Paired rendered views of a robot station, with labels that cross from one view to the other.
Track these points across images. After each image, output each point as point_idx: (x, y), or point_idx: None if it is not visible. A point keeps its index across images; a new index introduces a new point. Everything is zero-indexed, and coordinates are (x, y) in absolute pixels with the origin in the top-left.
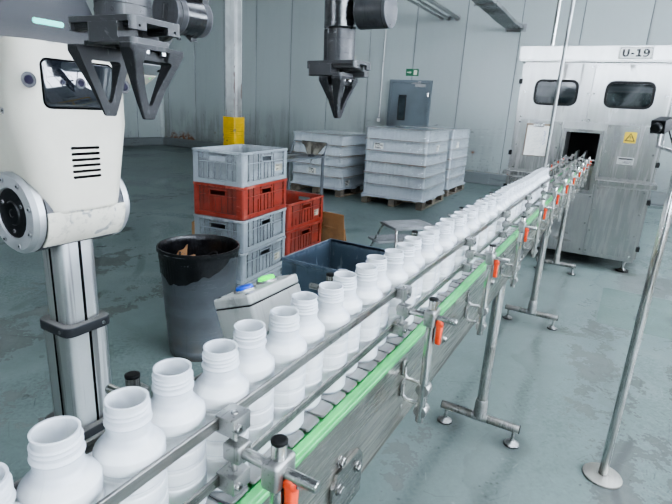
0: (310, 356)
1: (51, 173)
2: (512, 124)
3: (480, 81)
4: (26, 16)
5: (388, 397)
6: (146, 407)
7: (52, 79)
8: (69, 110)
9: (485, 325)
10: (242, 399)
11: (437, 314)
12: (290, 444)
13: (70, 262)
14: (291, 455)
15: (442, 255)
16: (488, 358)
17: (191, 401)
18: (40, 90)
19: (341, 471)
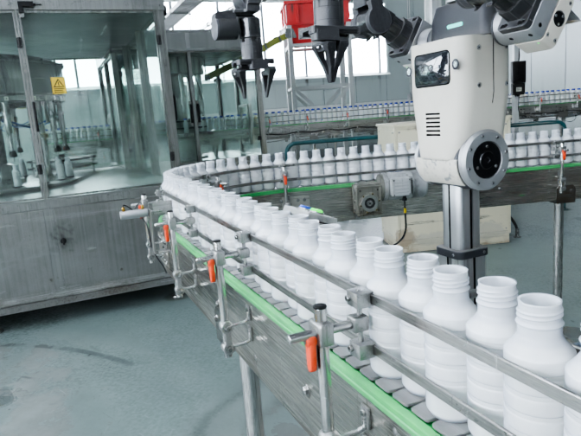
0: (208, 216)
1: (418, 131)
2: None
3: None
4: (444, 26)
5: (241, 318)
6: (190, 186)
7: (418, 68)
8: (425, 87)
9: None
10: (195, 207)
11: (212, 253)
12: (208, 254)
13: (443, 198)
14: (168, 219)
15: (302, 259)
16: None
17: (198, 197)
18: (414, 77)
19: (216, 307)
